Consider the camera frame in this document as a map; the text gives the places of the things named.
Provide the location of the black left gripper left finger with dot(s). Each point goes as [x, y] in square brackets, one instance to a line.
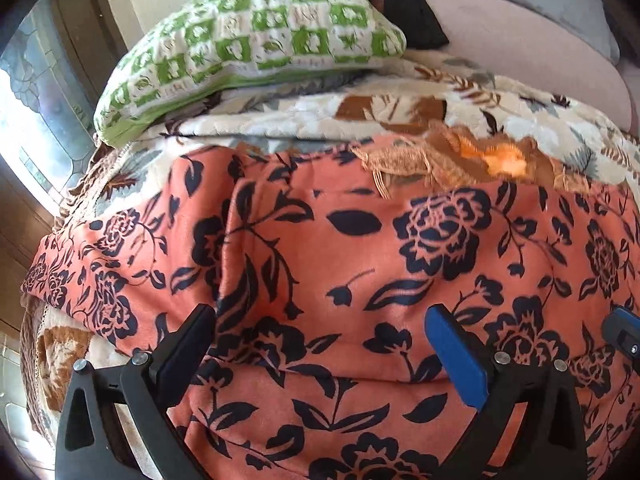
[91, 442]

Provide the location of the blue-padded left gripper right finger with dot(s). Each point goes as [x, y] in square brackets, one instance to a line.
[550, 443]

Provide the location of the orange black floral garment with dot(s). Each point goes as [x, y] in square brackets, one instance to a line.
[319, 367]

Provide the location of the stained glass window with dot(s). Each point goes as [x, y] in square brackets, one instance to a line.
[46, 125]

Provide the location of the pink quilted bolster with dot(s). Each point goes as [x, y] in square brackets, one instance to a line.
[512, 41]

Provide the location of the leaf-pattern plush blanket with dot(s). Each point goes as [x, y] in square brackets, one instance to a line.
[413, 98]

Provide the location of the green white patterned pillow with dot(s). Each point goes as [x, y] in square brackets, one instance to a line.
[213, 45]

